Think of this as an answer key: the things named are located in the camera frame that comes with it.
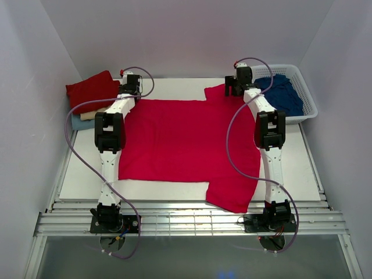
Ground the pink t shirt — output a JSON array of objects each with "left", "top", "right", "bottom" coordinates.
[{"left": 119, "top": 85, "right": 261, "bottom": 213}]

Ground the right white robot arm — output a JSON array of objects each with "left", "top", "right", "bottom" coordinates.
[{"left": 225, "top": 62, "right": 291, "bottom": 231}]

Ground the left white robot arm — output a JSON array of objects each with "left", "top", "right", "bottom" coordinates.
[{"left": 91, "top": 71, "right": 141, "bottom": 233}]

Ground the folded dark red shirt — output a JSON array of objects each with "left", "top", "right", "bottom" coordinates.
[{"left": 66, "top": 70, "right": 120, "bottom": 109}]

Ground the dark blue t shirt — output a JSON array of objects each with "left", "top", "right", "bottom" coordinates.
[{"left": 264, "top": 74, "right": 304, "bottom": 117}]

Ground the white plastic basket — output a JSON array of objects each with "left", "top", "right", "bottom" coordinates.
[{"left": 252, "top": 65, "right": 318, "bottom": 124}]

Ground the folded beige shirt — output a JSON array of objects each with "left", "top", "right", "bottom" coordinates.
[{"left": 80, "top": 110, "right": 100, "bottom": 121}]

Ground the folded light blue shirt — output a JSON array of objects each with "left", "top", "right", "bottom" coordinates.
[{"left": 71, "top": 115, "right": 95, "bottom": 131}]

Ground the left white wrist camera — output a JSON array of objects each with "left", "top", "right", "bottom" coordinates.
[{"left": 120, "top": 70, "right": 134, "bottom": 85}]

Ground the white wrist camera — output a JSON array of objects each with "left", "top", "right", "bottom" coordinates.
[
  {"left": 120, "top": 70, "right": 134, "bottom": 85},
  {"left": 234, "top": 61, "right": 248, "bottom": 69}
]

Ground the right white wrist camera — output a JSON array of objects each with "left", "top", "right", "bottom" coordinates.
[{"left": 234, "top": 61, "right": 248, "bottom": 69}]

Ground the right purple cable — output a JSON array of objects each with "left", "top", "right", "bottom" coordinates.
[{"left": 226, "top": 57, "right": 300, "bottom": 254}]

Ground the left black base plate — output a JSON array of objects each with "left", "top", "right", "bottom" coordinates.
[{"left": 90, "top": 214, "right": 139, "bottom": 234}]

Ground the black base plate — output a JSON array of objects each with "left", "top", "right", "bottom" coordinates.
[
  {"left": 90, "top": 214, "right": 139, "bottom": 234},
  {"left": 237, "top": 214, "right": 297, "bottom": 233}
]

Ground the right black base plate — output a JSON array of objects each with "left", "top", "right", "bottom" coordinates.
[{"left": 237, "top": 214, "right": 297, "bottom": 233}]

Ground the aluminium rail frame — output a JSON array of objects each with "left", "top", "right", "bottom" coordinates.
[{"left": 35, "top": 125, "right": 348, "bottom": 236}]

